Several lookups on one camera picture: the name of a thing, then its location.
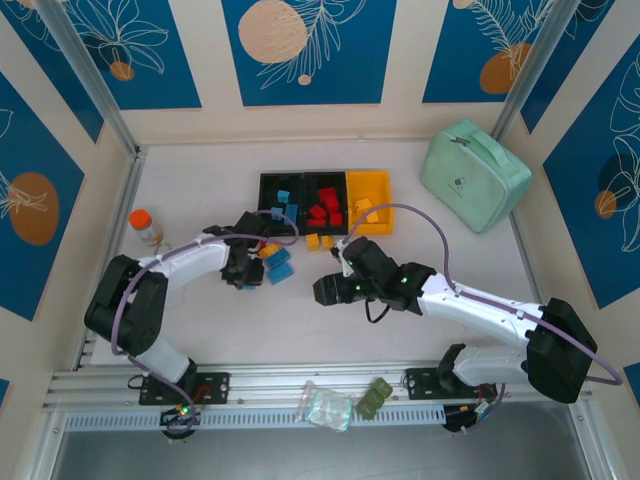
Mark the blue two-by-four lego brick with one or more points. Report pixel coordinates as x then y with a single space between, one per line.
249 287
280 274
292 209
278 257

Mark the small yellow lego brick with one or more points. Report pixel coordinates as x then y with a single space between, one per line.
327 242
312 242
363 204
375 217

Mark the small blue lego brick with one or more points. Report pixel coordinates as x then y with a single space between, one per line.
283 195
276 214

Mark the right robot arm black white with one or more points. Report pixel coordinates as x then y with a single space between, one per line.
480 310

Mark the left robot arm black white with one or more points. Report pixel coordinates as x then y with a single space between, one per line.
190 260

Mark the yellow two-by-four lego brick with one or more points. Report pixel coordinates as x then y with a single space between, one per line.
269 249

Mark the black plastic bin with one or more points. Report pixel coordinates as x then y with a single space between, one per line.
267 190
311 187

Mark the yellow plastic bin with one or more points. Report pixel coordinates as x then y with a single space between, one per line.
382 190

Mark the orange capped bottle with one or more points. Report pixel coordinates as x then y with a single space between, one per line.
142 225

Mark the olive green plastic piece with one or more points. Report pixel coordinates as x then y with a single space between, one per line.
374 397

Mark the clear plastic zip bag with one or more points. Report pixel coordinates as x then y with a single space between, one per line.
325 407

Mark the mint green zip bag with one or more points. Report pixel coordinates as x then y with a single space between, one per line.
470 175

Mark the small circuit board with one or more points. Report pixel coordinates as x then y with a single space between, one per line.
482 411
180 415

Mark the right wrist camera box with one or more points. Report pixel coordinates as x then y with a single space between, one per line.
341 247

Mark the aluminium frame rail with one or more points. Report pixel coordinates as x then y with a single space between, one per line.
275 380

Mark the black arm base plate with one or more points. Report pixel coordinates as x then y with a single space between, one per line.
420 385
215 387

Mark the aluminium side rail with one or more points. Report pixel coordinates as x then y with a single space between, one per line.
131 180

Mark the blue floral wall panel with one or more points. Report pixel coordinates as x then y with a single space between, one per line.
450 50
590 60
185 60
60 75
350 75
30 150
575 200

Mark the aluminium frame post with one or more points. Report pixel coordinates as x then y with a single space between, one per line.
530 75
90 75

